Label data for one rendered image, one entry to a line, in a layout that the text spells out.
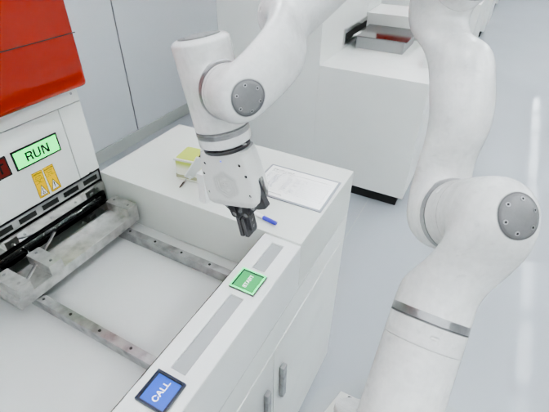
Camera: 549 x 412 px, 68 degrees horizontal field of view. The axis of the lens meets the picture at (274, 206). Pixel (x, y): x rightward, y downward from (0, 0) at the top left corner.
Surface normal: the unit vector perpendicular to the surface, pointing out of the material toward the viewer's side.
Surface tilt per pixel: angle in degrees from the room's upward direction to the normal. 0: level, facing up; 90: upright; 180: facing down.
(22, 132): 90
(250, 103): 82
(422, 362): 45
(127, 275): 0
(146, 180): 0
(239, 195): 89
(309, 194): 0
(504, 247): 82
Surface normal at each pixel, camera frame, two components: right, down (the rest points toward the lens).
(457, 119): -0.48, 0.29
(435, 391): 0.25, 0.01
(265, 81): 0.51, 0.32
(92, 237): 0.01, -0.80
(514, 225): 0.06, 0.16
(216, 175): -0.51, 0.51
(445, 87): -0.79, 0.01
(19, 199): 0.88, 0.29
